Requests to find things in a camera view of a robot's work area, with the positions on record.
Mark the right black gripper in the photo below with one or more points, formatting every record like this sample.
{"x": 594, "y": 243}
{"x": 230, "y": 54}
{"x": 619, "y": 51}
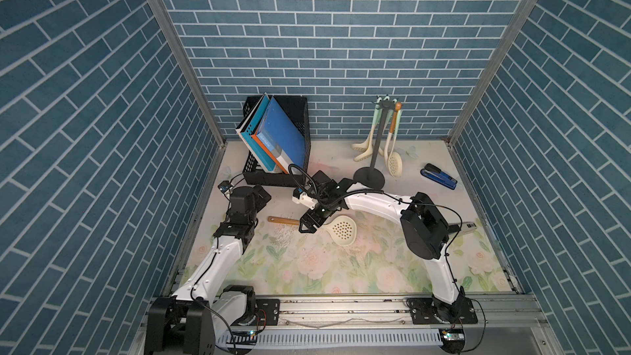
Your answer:
{"x": 317, "y": 222}

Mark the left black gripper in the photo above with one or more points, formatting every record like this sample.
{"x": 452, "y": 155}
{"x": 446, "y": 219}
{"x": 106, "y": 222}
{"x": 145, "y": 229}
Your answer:
{"x": 260, "y": 201}

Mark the wooden handled cream skimmer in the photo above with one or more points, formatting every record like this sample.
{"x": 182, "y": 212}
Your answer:
{"x": 343, "y": 229}

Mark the dark grey utensil rack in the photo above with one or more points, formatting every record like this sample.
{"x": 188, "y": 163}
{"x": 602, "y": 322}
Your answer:
{"x": 370, "y": 176}

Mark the wooden handled white spoon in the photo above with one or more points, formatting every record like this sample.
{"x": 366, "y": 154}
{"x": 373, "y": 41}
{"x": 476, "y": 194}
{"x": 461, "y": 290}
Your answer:
{"x": 392, "y": 158}

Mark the diagonal mint handled skimmer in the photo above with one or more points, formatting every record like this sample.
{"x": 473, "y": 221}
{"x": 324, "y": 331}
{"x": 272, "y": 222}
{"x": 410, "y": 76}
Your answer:
{"x": 397, "y": 133}

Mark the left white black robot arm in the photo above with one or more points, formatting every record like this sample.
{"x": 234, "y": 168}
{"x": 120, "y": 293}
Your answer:
{"x": 207, "y": 276}

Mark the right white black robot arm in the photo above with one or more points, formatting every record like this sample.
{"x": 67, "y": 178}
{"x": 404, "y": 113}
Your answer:
{"x": 426, "y": 232}

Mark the orange book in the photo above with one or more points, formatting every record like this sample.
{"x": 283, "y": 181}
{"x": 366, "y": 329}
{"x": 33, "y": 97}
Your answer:
{"x": 269, "y": 153}

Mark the teal notebook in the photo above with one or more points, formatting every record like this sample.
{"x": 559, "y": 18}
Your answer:
{"x": 246, "y": 131}

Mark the blue book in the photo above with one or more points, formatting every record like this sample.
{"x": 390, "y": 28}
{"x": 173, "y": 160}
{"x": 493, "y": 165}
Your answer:
{"x": 281, "y": 136}

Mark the black perforated file basket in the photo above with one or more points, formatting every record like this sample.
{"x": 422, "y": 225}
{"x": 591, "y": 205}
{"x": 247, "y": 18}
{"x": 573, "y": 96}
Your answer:
{"x": 296, "y": 109}

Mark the blue black stapler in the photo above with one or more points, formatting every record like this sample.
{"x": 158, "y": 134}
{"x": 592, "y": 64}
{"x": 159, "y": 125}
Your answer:
{"x": 434, "y": 173}

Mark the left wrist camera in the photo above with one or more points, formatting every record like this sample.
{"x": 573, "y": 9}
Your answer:
{"x": 225, "y": 187}

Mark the aluminium front rail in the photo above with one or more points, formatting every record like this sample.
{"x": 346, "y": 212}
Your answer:
{"x": 390, "y": 324}

